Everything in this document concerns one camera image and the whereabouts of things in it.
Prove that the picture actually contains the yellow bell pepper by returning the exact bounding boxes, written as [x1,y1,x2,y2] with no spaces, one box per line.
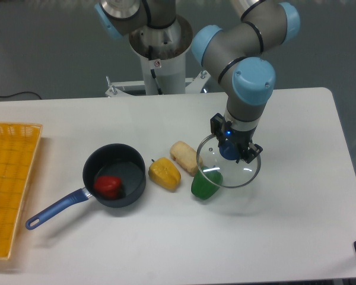
[148,157,181,192]

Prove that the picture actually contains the dark pot blue handle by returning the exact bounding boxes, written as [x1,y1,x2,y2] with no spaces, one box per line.
[25,143,146,230]

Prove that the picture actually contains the green bell pepper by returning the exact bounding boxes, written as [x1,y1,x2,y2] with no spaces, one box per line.
[191,166,223,200]

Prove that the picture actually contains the yellow woven basket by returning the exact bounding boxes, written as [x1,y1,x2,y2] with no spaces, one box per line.
[0,122,43,260]

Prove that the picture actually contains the beige bread piece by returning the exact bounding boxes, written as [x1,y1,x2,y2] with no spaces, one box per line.
[170,141,203,176]

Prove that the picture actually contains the red bell pepper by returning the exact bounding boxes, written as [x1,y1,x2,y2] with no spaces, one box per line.
[94,175,124,200]

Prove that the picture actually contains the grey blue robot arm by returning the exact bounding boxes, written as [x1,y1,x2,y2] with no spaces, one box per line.
[94,1,300,163]

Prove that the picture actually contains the black cable on floor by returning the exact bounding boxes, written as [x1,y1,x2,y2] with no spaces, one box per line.
[0,91,43,100]

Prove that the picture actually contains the glass pot lid blue knob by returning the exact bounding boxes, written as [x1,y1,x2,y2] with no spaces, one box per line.
[196,135,261,188]

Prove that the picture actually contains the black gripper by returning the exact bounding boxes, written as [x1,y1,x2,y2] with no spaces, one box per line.
[210,113,263,164]

